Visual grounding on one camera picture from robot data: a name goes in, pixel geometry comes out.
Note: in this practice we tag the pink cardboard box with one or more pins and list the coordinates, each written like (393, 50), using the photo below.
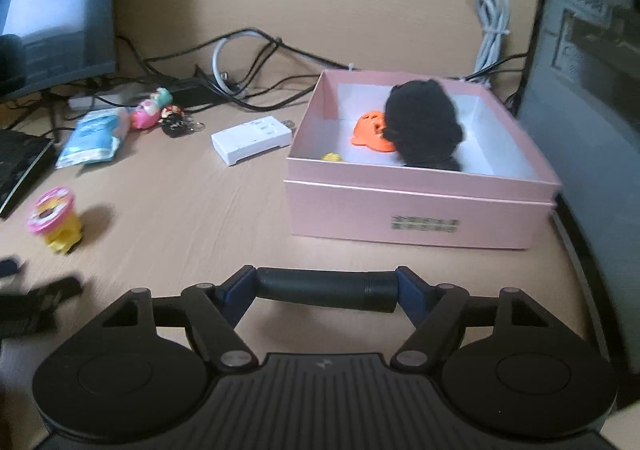
(400, 210)

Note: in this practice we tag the wooden desktop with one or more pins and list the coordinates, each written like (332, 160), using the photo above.
(200, 230)

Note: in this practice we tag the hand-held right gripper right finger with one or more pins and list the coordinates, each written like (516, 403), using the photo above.
(409, 300)

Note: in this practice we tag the white power strip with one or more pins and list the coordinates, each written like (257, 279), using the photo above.
(90, 100)

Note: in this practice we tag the black computer monitor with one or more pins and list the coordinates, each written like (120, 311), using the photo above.
(55, 5)

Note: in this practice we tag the black power brick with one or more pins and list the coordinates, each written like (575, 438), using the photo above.
(192, 89)

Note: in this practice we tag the pink pig figurine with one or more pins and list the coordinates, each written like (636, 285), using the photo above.
(147, 113)

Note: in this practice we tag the white socket adapter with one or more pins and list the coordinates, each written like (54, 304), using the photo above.
(245, 140)

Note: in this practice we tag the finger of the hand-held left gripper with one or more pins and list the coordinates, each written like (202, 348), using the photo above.
(10, 266)
(57, 292)

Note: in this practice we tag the orange plastic toy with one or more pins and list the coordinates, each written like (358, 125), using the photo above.
(367, 130)

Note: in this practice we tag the black cylindrical tube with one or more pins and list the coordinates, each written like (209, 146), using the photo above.
(325, 290)

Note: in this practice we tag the black plush cat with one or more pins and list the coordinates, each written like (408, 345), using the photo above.
(420, 125)

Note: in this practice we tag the blue wet wipes packet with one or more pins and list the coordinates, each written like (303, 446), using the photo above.
(92, 135)

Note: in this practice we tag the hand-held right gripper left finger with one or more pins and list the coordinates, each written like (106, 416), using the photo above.
(235, 297)

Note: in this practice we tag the pink and yellow donut toy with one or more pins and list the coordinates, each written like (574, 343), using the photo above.
(50, 210)

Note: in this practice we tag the computer tower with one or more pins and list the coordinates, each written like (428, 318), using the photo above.
(590, 105)

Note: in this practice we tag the black keyboard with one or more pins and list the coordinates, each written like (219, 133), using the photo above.
(20, 165)

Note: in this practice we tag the yellow corn toy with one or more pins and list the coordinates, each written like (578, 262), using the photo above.
(331, 157)

